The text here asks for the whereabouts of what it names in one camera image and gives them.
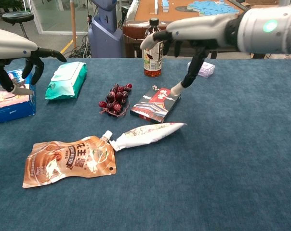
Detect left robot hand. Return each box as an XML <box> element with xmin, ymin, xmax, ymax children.
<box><xmin>0</xmin><ymin>28</ymin><xmax>67</xmax><ymax>96</ymax></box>

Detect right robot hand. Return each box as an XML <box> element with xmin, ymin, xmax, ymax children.
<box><xmin>140</xmin><ymin>13</ymin><xmax>242</xmax><ymax>97</ymax></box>

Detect white printed squeeze tube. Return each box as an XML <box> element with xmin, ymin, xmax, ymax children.
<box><xmin>111</xmin><ymin>122</ymin><xmax>188</xmax><ymax>152</ymax></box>

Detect purple grey robot base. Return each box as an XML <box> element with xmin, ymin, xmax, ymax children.
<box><xmin>88</xmin><ymin>0</ymin><xmax>124</xmax><ymax>58</ymax></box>

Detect blue mahjong tile pile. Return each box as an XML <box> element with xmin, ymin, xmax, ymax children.
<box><xmin>186</xmin><ymin>0</ymin><xmax>244</xmax><ymax>17</ymax></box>

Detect black round stool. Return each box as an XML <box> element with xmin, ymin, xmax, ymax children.
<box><xmin>1</xmin><ymin>11</ymin><xmax>35</xmax><ymax>40</ymax></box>

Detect clear plastic box purple contents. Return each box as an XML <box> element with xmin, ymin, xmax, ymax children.
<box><xmin>186</xmin><ymin>58</ymin><xmax>215</xmax><ymax>78</ymax></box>

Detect green plants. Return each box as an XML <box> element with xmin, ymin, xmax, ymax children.
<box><xmin>0</xmin><ymin>0</ymin><xmax>32</xmax><ymax>19</ymax></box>

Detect brown tea bottle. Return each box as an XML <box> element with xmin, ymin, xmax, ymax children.
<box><xmin>143</xmin><ymin>18</ymin><xmax>164</xmax><ymax>78</ymax></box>

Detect brown mahjong table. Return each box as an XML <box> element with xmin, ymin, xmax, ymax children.
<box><xmin>122</xmin><ymin>0</ymin><xmax>266</xmax><ymax>59</ymax></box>

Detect blue cookie box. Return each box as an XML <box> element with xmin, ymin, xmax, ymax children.
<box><xmin>0</xmin><ymin>68</ymin><xmax>37</xmax><ymax>124</ymax></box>

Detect cardboard box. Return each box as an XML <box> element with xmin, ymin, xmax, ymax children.
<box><xmin>241</xmin><ymin>0</ymin><xmax>281</xmax><ymax>10</ymax></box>

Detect green wet wipes pack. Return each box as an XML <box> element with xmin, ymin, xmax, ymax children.
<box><xmin>44</xmin><ymin>61</ymin><xmax>88</xmax><ymax>101</ymax></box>

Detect wooden pole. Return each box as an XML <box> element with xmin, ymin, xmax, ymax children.
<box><xmin>70</xmin><ymin>0</ymin><xmax>77</xmax><ymax>50</ymax></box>

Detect white plastic basket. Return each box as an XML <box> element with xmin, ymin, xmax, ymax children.
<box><xmin>265</xmin><ymin>53</ymin><xmax>291</xmax><ymax>60</ymax></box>

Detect dark illustrated flat box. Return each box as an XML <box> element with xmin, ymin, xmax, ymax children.
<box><xmin>130</xmin><ymin>85</ymin><xmax>182</xmax><ymax>125</ymax></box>

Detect dark red grape bunch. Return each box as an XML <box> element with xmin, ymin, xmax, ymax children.
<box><xmin>98</xmin><ymin>83</ymin><xmax>133</xmax><ymax>118</ymax></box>

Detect orange peanut butter pouch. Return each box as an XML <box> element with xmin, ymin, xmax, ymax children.
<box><xmin>22</xmin><ymin>130</ymin><xmax>118</xmax><ymax>189</ymax></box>

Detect blue table cloth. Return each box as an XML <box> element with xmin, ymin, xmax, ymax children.
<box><xmin>0</xmin><ymin>57</ymin><xmax>291</xmax><ymax>231</ymax></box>

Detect white glass door frame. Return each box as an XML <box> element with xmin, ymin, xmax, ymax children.
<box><xmin>29</xmin><ymin>0</ymin><xmax>93</xmax><ymax>35</ymax></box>

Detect black floor cables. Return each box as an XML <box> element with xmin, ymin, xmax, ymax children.
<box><xmin>68</xmin><ymin>36</ymin><xmax>92</xmax><ymax>58</ymax></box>

